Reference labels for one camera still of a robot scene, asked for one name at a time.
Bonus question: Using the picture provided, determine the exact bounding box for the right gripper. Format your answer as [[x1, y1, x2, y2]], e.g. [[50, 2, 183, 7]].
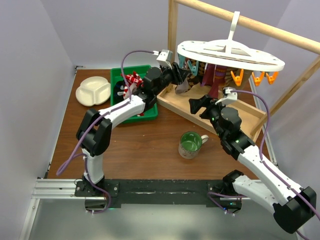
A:
[[188, 94, 230, 139]]

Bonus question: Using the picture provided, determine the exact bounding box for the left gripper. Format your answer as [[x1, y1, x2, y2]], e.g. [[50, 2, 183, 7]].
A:
[[154, 61, 190, 96]]

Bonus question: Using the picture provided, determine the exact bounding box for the argyle brown sock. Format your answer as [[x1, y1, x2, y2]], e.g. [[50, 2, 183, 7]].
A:
[[186, 58, 206, 91]]

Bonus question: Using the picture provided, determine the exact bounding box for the maroon sock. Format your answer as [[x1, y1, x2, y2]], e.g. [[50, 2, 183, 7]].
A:
[[201, 63, 227, 99]]

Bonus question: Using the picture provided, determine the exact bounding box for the red white striped sock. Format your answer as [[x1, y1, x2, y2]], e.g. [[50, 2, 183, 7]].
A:
[[125, 71, 143, 88]]

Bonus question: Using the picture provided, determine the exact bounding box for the white round clip hanger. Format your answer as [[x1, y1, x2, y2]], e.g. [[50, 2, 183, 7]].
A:
[[177, 11, 285, 72]]

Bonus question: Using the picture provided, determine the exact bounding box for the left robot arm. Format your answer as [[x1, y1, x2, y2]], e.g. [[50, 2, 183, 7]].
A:
[[76, 62, 191, 196]]

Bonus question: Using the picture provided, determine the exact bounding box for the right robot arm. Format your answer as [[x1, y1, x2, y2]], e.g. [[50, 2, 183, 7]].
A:
[[189, 91, 320, 234]]

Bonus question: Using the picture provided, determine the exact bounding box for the green enamel mug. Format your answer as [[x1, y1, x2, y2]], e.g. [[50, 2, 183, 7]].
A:
[[178, 131, 209, 160]]

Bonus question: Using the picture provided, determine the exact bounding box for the orange clothes peg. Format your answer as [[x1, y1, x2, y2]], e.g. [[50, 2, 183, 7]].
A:
[[251, 71, 265, 87], [265, 71, 279, 85], [230, 68, 244, 87]]

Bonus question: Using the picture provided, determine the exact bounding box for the wooden rack base tray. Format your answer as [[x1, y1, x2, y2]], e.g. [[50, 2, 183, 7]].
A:
[[155, 82, 267, 143]]

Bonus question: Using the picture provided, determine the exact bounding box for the black sock in bin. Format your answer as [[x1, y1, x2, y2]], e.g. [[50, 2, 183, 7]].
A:
[[113, 80, 126, 102]]

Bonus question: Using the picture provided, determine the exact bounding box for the green plastic bin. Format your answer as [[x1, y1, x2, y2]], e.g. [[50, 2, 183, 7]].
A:
[[110, 65, 158, 124]]

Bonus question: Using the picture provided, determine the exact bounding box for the white divided plate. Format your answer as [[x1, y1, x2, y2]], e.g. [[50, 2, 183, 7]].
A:
[[75, 76, 111, 107]]

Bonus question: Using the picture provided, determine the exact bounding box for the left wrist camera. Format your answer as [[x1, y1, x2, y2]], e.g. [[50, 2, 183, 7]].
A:
[[156, 49, 173, 66]]

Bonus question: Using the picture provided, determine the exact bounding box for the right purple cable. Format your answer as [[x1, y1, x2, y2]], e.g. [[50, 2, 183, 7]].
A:
[[207, 90, 320, 240]]

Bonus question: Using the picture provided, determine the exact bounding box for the purple cable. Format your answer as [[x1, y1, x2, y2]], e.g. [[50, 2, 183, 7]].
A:
[[207, 90, 320, 240], [56, 49, 161, 213]]

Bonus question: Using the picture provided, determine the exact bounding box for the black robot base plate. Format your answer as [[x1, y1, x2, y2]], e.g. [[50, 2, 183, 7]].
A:
[[74, 178, 242, 210]]

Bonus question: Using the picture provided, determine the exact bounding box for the wooden rack frame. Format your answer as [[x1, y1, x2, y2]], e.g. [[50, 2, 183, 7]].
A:
[[160, 0, 320, 141]]

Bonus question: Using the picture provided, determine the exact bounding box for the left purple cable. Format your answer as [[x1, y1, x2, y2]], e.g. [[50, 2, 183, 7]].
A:
[[56, 49, 161, 213]]

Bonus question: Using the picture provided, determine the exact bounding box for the aluminium frame rail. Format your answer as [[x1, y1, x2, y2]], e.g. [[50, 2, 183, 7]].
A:
[[20, 179, 114, 240]]

